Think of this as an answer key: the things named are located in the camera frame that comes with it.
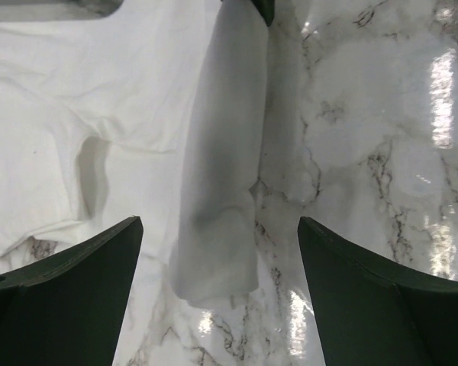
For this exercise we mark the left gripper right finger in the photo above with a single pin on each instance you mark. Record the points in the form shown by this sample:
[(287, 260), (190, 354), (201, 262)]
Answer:
[(370, 310)]

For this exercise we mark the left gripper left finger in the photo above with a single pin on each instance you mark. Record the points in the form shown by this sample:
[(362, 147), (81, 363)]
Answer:
[(68, 308)]

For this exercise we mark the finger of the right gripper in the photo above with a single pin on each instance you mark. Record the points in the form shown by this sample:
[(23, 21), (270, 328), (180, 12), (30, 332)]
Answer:
[(266, 8)]

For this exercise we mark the white printed t shirt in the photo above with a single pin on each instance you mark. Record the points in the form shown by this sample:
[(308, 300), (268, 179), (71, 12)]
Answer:
[(155, 111)]

